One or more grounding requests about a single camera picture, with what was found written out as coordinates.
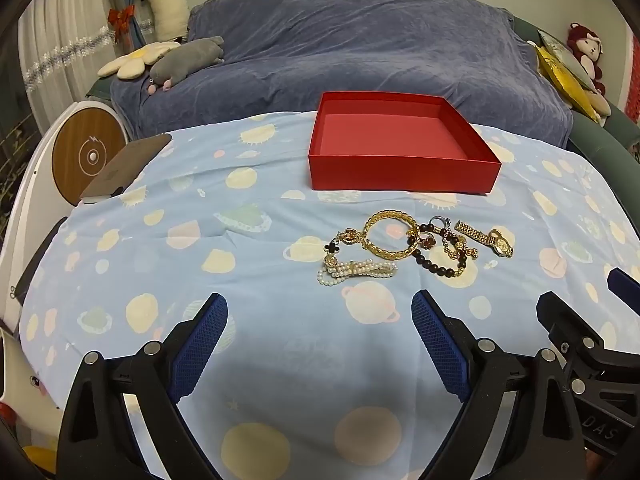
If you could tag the grey plush toy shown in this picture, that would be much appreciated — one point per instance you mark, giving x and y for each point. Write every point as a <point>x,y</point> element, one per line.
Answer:
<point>185,60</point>

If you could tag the white long plush toy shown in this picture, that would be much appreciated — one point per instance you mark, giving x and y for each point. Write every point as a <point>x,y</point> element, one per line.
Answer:
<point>167,10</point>

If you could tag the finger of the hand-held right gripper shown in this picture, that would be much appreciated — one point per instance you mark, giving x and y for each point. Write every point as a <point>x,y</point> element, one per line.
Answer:
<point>625,284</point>
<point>575,330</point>

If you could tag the gold bangle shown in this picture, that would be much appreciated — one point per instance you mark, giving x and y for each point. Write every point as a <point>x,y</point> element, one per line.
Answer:
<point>390,215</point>

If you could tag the white curtain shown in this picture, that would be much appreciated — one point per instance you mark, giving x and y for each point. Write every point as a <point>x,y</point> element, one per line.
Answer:
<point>55,25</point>

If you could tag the blue-grey sofa blanket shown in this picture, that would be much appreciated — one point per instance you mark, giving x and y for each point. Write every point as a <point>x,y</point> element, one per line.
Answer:
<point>350,45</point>

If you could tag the gold cushion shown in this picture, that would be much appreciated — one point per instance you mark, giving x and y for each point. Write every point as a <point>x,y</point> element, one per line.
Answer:
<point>565,80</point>

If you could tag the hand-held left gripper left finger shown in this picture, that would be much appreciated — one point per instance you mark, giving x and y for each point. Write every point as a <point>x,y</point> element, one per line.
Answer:
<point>200,340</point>

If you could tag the silver tinsel garland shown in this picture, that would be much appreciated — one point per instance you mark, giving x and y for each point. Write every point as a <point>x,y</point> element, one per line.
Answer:
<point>65,52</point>

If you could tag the grey cushion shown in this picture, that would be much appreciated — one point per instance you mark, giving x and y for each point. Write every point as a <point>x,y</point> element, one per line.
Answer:
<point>570,57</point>

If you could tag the red ribbon bow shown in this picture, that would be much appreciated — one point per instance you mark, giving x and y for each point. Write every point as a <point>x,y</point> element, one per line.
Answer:
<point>122,17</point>

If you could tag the red monkey plush toy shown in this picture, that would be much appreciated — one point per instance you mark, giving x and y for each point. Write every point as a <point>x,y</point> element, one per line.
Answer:
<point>585,47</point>

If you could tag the white machine with wooden disc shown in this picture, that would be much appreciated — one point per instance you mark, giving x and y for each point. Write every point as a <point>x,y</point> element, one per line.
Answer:
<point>87,155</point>

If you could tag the red cardboard box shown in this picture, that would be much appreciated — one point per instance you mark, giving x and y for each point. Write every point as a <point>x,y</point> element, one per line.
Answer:
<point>400,170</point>

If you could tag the green sofa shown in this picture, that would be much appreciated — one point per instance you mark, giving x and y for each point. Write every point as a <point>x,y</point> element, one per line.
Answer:
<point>600,140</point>

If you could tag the blue planet print tablecloth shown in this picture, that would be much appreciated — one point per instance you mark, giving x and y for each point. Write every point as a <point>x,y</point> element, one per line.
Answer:
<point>250,310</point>

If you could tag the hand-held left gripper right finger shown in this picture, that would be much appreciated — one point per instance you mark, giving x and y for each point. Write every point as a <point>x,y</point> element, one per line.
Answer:
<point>440,340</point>

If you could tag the cream flower cushion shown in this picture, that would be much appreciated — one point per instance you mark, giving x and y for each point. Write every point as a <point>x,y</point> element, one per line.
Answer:
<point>135,60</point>

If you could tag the gold wristwatch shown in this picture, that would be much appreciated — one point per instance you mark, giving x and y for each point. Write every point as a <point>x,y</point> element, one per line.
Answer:
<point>500,245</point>

